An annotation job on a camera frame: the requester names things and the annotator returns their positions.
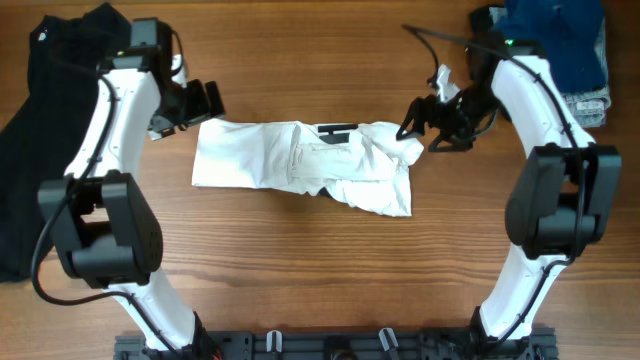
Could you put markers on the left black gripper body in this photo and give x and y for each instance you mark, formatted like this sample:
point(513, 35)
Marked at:
point(174, 110)

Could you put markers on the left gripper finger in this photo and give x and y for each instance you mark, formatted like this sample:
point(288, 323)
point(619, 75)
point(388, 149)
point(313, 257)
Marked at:
point(216, 106)
point(197, 105)

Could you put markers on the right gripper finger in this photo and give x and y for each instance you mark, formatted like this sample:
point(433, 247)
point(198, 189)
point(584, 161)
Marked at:
point(450, 143)
point(421, 112)

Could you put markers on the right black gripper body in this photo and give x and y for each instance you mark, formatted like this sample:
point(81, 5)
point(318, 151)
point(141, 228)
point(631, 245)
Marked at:
point(454, 119)

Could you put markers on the white t-shirt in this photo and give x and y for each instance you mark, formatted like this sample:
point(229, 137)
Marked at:
point(369, 170)

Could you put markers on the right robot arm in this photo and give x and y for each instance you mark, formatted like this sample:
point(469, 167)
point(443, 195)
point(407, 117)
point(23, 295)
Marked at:
point(561, 201)

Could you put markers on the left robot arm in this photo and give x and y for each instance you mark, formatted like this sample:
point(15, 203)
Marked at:
point(96, 216)

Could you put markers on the dark folded garment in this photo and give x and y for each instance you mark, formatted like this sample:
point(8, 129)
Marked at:
point(482, 21)

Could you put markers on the folded light denim jeans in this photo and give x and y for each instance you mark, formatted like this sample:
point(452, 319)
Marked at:
point(589, 107)

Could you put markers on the blue folded shirt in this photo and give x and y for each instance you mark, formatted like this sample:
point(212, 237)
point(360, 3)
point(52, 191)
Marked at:
point(567, 30)

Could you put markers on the black garment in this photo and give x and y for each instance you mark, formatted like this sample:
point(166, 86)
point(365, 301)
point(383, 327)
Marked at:
point(45, 134)

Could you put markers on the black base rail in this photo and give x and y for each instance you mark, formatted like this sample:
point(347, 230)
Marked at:
point(443, 343)

